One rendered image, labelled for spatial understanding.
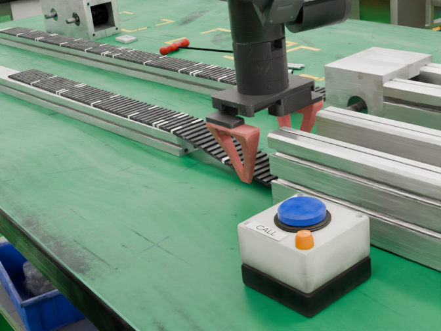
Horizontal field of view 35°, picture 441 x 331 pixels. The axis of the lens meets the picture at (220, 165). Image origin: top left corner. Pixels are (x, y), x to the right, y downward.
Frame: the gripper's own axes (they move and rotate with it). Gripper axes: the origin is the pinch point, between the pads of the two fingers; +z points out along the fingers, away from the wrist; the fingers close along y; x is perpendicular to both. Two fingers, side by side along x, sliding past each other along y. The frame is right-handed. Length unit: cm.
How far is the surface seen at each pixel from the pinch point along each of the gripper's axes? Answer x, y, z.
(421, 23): 101, 176, 33
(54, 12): 104, 29, -3
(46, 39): 85, 17, -1
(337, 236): -21.5, -13.3, -4.0
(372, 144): -12.9, 2.1, -4.5
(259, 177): -0.6, -2.4, 0.7
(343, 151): -14.8, -4.4, -6.6
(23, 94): 58, -3, 1
